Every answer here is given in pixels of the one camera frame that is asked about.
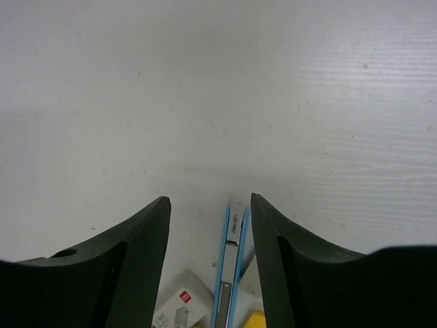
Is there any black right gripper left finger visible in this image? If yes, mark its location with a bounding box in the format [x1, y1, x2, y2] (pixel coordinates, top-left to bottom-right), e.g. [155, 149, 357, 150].
[1, 196, 171, 327]

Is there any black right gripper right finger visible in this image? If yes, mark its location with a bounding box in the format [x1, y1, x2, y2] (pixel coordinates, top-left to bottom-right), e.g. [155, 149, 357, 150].
[251, 194, 436, 327]

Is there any grey eraser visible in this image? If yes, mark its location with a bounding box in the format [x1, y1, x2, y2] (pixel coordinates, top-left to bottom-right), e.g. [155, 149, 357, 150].
[239, 255, 264, 310]

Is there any white eraser red label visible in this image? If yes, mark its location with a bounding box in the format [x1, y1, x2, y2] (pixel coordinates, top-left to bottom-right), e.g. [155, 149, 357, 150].
[152, 269, 214, 327]

